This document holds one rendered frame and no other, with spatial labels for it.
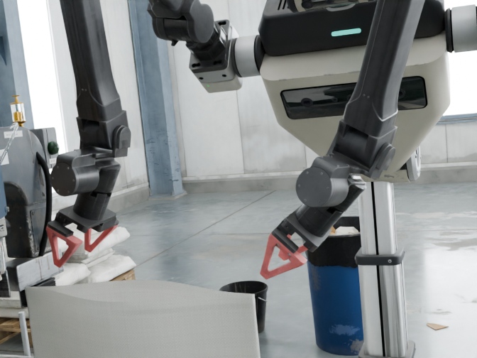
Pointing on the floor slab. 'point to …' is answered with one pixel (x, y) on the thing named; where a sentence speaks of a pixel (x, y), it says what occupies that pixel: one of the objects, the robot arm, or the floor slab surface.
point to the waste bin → (337, 291)
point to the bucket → (253, 287)
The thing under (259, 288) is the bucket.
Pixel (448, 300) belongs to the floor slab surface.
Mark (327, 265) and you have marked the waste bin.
